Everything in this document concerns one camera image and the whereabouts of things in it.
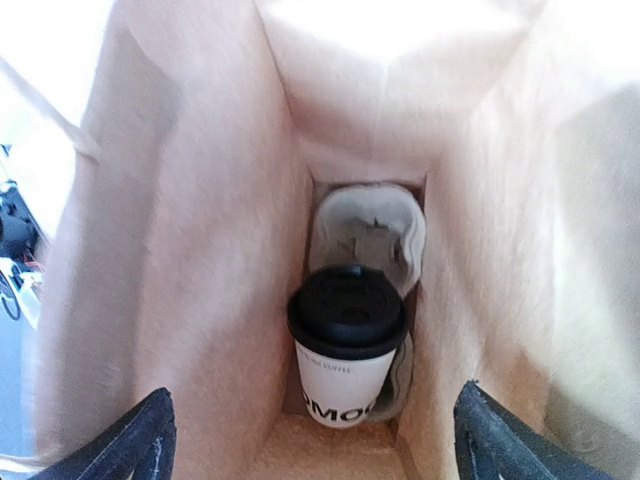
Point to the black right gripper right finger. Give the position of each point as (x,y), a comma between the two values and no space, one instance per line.
(492,443)

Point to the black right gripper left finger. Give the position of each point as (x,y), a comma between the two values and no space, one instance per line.
(139,445)

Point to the white paper coffee cup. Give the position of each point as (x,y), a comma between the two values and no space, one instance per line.
(340,393)

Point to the black lid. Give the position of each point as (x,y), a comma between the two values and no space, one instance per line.
(348,312)

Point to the brown paper bag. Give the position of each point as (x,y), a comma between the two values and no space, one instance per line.
(212,130)

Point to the brown pulp cup carrier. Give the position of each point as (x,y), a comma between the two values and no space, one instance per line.
(380,227)

